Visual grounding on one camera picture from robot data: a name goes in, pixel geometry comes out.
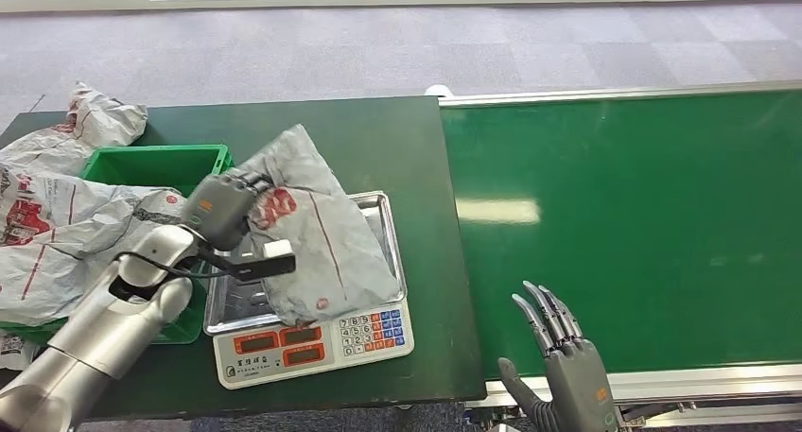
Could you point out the white round cap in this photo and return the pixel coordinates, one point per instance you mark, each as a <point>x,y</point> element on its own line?
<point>438,91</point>

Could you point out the small white printed package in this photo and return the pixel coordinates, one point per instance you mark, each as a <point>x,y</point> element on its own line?
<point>15,351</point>

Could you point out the grey package with red print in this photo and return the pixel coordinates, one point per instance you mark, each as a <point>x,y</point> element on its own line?
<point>326,241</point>

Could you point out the aluminium conveyor frame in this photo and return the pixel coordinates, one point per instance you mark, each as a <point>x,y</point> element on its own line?
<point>702,376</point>

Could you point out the green plastic crate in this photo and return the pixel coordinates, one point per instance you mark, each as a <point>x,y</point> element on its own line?
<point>156,163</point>

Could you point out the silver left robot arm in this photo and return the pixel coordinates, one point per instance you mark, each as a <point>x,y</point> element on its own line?
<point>106,329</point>

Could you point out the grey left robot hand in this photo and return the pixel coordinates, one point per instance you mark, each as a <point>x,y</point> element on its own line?
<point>219,207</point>

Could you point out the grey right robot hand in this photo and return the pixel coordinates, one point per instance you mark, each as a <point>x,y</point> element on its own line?
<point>579,379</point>

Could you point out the white electronic scale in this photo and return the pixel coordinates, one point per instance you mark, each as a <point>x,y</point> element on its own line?
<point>369,338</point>

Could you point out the dark green table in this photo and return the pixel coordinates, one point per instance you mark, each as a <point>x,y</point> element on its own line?
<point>376,147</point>

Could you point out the green conveyor belt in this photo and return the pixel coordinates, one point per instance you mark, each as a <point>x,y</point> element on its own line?
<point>658,229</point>

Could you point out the steel weighing tray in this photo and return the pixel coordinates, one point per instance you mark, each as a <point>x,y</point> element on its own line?
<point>391,241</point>

